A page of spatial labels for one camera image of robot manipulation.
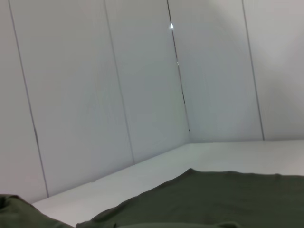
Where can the dark green FREE t-shirt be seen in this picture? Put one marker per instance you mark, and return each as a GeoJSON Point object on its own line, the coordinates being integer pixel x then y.
{"type": "Point", "coordinates": [213, 202]}

